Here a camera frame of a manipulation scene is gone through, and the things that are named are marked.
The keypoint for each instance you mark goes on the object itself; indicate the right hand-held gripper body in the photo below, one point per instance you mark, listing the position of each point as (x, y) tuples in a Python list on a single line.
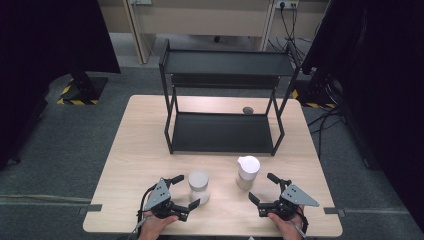
[(293, 196)]

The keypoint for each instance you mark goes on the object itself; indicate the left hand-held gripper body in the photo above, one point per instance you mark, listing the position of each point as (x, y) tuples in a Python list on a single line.
[(159, 196)]

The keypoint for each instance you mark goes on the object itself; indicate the glass jar with white spouted lid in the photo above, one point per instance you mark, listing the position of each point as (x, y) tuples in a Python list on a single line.
[(248, 171)]

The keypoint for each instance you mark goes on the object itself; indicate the black metal shelf rack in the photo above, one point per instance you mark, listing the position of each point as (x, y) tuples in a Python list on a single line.
[(221, 133)]

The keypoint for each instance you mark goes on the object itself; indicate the person's left hand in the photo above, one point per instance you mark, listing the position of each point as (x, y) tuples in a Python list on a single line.
[(155, 226)]

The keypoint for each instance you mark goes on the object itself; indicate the person's right hand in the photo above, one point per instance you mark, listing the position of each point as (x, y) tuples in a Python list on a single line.
[(286, 228)]

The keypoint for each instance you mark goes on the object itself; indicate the grey tape strip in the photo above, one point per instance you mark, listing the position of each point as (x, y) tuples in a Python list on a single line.
[(334, 211), (90, 208)]

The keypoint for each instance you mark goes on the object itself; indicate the grey round table grommet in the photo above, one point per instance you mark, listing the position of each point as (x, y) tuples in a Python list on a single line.
[(247, 110)]

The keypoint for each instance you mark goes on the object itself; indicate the black stand base striped tape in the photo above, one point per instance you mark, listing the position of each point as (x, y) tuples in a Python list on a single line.
[(83, 90), (316, 96)]

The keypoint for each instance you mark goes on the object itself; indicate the black curtain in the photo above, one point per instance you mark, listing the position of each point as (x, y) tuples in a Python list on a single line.
[(50, 50), (383, 83)]

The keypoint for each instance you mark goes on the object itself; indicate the white wall socket strip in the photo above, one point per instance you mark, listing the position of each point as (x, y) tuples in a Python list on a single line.
[(286, 4)]

